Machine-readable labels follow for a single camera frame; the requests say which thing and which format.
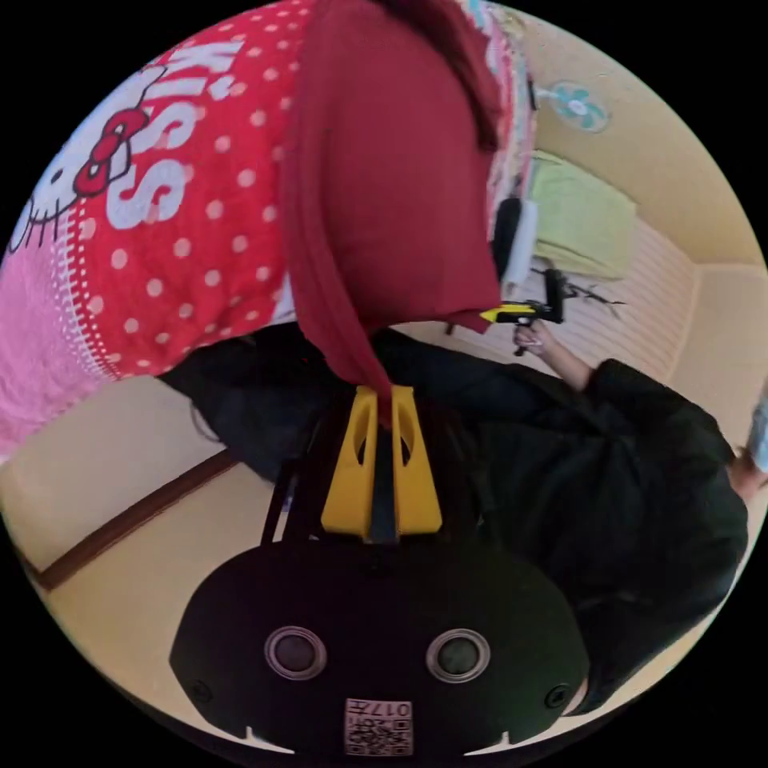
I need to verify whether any person's right forearm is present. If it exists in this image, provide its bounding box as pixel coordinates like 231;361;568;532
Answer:
544;342;596;392

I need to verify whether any person's right hand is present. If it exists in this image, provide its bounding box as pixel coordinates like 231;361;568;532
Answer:
514;322;560;361

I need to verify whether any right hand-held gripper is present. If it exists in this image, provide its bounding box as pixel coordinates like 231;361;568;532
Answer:
479;298;552;358

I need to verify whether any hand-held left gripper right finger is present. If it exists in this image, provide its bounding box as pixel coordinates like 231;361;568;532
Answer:
390;386;444;537

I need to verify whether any red long sleeve shirt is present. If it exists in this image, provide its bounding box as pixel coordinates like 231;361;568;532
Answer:
278;0;505;430

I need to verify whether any light green cloth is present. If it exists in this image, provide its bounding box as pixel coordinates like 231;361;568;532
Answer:
530;148;638;282

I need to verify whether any bed with red dotted quilt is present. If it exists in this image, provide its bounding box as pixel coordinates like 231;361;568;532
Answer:
0;0;319;458

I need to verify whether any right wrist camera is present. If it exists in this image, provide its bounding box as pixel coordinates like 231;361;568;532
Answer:
542;268;566;326

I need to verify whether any person's body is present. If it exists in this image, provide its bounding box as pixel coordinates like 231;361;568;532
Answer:
159;323;751;716

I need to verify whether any pile of clothes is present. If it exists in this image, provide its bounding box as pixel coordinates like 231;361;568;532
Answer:
465;0;542;202

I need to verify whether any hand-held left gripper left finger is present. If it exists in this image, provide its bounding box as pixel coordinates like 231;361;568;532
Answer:
320;386;380;537

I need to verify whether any teal wall fan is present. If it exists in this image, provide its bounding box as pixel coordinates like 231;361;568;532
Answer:
534;81;612;134

